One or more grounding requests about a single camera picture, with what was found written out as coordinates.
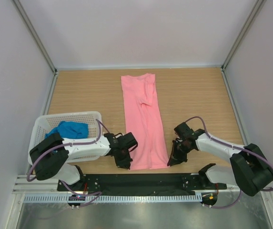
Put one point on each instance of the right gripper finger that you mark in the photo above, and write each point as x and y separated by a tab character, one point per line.
172	155
177	161

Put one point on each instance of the white perforated plastic basket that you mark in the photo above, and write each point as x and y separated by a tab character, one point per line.
46	123

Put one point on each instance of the right aluminium frame post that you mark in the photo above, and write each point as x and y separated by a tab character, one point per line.
243	31

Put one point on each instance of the blue t shirt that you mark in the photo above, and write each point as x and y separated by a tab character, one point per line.
70	130

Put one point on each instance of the aluminium frame post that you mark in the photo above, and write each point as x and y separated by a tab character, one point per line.
243	31
21	11

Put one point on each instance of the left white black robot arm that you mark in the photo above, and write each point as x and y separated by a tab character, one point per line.
56	157

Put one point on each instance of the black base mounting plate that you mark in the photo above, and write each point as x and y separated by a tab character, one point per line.
169	184

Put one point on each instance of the left aluminium frame post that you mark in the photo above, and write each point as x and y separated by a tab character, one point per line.
21	11

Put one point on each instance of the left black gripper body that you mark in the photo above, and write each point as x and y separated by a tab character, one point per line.
121	157

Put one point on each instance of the white slotted cable duct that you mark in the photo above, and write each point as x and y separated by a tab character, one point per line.
70	199

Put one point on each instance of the pink t shirt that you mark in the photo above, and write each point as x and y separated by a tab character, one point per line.
143	120

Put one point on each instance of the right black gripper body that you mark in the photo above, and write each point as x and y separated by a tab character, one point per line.
182	149

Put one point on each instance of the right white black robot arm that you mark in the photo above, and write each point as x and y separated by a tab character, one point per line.
248	169

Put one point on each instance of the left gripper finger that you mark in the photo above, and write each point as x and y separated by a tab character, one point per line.
122	165
128	163

